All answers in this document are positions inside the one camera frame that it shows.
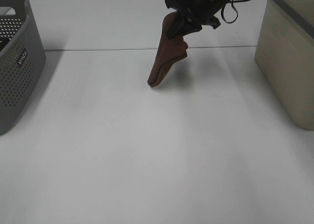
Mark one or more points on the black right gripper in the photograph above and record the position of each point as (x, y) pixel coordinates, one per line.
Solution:
(191, 15)

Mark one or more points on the brown towel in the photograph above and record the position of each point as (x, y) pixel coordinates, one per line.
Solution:
(169, 52)

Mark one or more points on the beige plastic storage bin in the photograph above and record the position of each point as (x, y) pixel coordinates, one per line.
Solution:
(285, 54)

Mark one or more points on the grey perforated plastic basket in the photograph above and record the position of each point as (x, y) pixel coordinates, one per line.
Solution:
(18, 32)

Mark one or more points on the black label on basket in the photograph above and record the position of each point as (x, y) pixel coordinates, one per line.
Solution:
(21, 58)

